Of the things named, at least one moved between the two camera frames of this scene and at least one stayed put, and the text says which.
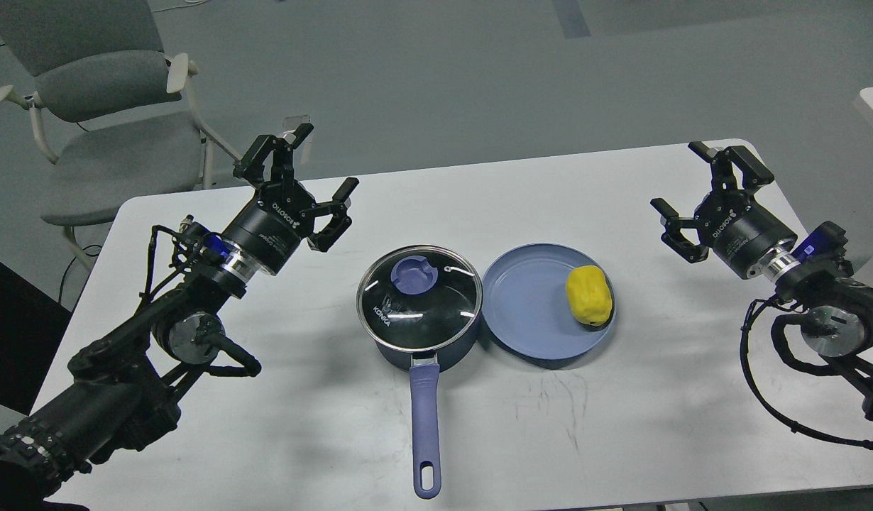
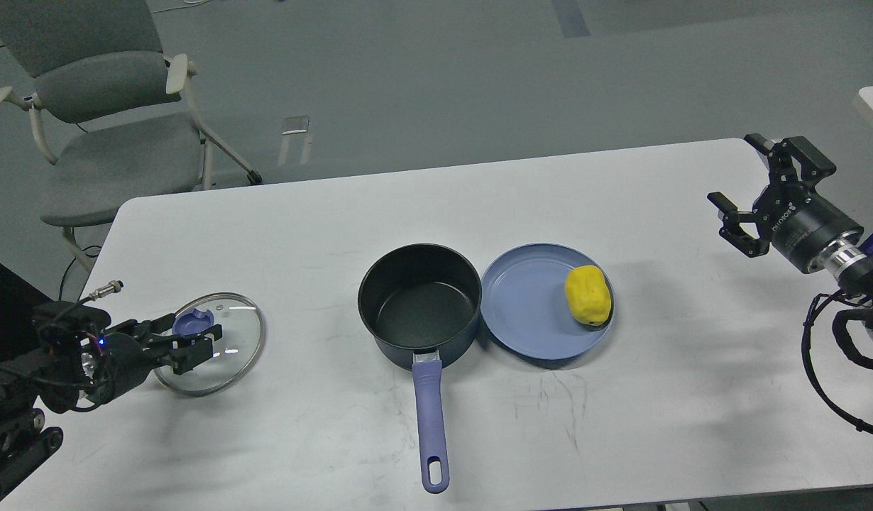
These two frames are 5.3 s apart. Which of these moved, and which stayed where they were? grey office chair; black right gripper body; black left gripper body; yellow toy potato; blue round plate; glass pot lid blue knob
Moved: glass pot lid blue knob; black left gripper body; black right gripper body
Stayed: blue round plate; grey office chair; yellow toy potato
